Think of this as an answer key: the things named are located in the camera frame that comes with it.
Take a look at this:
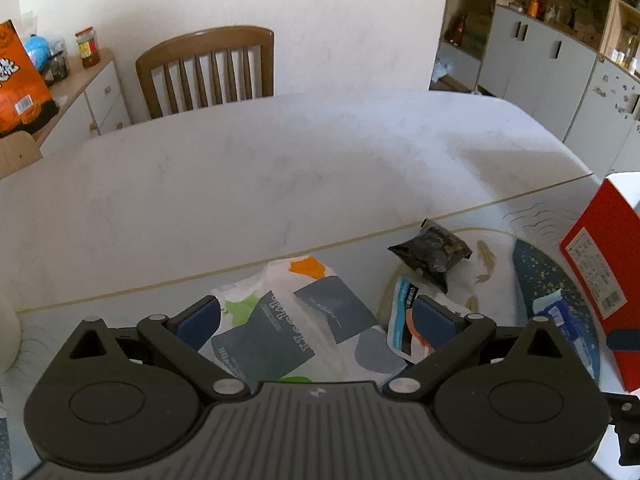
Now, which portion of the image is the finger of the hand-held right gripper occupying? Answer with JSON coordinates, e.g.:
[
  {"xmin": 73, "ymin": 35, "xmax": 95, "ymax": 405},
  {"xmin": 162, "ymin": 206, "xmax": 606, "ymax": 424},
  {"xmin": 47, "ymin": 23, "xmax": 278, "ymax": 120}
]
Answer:
[
  {"xmin": 602, "ymin": 392, "xmax": 626, "ymax": 423},
  {"xmin": 607, "ymin": 329, "xmax": 640, "ymax": 352}
]

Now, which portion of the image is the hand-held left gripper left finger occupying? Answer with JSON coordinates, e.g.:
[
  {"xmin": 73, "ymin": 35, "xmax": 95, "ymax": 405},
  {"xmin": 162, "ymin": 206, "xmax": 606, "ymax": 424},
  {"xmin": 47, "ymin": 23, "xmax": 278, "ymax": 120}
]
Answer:
[{"xmin": 67, "ymin": 296, "xmax": 251, "ymax": 403}]

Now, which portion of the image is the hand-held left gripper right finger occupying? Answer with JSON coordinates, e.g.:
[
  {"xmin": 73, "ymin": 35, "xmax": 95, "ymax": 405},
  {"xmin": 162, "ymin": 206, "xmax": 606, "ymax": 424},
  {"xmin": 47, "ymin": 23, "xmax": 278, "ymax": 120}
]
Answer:
[{"xmin": 382, "ymin": 295, "xmax": 576, "ymax": 403}]

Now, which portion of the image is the red cardboard box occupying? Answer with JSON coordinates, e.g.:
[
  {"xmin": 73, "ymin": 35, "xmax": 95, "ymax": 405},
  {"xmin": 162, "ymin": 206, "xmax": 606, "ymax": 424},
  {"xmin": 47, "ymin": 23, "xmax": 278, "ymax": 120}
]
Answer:
[{"xmin": 559, "ymin": 172, "xmax": 640, "ymax": 393}]

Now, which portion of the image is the printed tissue pack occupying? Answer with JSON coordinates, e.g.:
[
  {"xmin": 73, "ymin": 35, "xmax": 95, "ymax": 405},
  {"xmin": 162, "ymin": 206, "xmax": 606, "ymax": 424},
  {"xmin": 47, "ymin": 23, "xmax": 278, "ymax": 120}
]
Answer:
[{"xmin": 200, "ymin": 256, "xmax": 416, "ymax": 386}]

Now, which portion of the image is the white marble desktop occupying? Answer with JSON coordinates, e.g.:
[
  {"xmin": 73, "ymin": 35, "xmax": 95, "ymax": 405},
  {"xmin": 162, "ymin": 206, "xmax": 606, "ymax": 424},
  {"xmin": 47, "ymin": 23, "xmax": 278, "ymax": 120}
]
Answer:
[{"xmin": 0, "ymin": 89, "xmax": 640, "ymax": 411}]

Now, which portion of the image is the orange and white packet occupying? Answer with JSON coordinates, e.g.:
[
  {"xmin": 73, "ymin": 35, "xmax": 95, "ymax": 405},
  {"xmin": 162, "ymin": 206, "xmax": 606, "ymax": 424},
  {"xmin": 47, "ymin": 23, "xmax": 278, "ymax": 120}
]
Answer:
[{"xmin": 386, "ymin": 276, "xmax": 468, "ymax": 361}]

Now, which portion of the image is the light blue mask pack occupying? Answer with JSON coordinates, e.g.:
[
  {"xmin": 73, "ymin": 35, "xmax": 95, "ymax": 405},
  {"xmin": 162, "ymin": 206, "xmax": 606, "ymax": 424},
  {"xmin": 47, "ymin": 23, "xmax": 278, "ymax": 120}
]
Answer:
[{"xmin": 530, "ymin": 290, "xmax": 601, "ymax": 383}]

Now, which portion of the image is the black snack packet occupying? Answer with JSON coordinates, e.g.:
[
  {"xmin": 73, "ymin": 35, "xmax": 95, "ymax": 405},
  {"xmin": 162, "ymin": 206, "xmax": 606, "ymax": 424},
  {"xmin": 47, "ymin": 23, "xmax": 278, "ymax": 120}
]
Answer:
[{"xmin": 387, "ymin": 218, "xmax": 473, "ymax": 293}]

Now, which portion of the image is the round fish-print turntable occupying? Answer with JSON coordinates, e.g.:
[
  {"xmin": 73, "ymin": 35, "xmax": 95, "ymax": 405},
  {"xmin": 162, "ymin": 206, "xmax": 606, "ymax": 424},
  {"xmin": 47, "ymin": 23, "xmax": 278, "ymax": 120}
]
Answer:
[{"xmin": 375, "ymin": 227, "xmax": 603, "ymax": 396}]

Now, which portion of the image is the white sideboard cabinet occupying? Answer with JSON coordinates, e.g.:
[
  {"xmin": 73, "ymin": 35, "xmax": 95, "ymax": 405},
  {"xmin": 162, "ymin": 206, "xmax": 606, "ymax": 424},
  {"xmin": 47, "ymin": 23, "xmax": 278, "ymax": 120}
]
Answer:
[{"xmin": 35, "ymin": 49, "xmax": 132, "ymax": 158}]

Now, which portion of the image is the light wooden chair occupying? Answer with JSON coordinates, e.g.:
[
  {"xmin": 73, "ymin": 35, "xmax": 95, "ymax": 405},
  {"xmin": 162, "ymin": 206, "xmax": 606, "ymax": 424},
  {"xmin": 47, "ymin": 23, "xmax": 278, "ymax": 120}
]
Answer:
[{"xmin": 0, "ymin": 131, "xmax": 45, "ymax": 181}]

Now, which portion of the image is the brown wooden chair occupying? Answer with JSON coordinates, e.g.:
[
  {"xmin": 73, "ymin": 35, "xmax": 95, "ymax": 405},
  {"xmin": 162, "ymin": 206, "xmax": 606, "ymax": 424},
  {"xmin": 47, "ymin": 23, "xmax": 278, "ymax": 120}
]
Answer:
[{"xmin": 135, "ymin": 25, "xmax": 276, "ymax": 121}]

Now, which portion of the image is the red sauce jar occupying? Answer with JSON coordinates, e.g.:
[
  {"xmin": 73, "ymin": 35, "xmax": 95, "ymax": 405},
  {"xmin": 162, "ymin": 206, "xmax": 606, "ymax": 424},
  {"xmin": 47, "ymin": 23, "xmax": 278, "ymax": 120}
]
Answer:
[{"xmin": 75, "ymin": 26, "xmax": 102, "ymax": 69}]

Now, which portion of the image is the orange snack bag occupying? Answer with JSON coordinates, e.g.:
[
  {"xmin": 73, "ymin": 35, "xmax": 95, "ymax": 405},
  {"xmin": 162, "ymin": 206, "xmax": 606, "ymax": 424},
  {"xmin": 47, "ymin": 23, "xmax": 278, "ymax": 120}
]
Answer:
[{"xmin": 0, "ymin": 19, "xmax": 58, "ymax": 138}]

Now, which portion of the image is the blue globe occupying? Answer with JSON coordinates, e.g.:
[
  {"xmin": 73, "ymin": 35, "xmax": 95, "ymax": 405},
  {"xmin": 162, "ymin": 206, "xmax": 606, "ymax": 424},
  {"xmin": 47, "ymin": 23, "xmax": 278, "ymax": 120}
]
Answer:
[{"xmin": 24, "ymin": 35, "xmax": 51, "ymax": 68}]

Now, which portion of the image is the grey wooden wall cabinet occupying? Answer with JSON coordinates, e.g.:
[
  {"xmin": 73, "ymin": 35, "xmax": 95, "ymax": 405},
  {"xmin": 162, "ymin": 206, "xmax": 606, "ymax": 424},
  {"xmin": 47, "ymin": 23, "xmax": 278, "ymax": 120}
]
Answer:
[{"xmin": 430, "ymin": 0, "xmax": 640, "ymax": 176}]

